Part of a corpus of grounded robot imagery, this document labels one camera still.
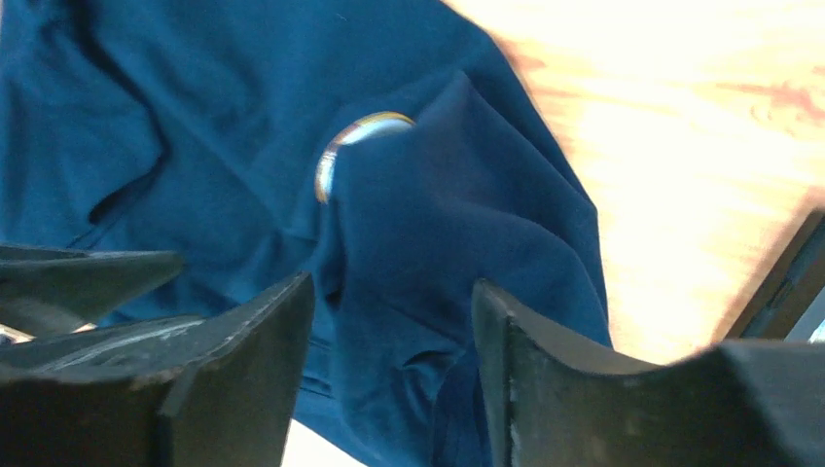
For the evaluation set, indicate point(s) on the round gold brooch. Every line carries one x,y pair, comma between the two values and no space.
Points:
369,127

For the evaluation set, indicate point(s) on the navy blue garment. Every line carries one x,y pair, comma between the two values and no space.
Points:
385,146

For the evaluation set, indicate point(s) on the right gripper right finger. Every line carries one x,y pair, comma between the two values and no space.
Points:
556,398

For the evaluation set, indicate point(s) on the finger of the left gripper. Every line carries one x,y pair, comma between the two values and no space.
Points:
49,292

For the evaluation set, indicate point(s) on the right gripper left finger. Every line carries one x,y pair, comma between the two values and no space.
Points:
179,391

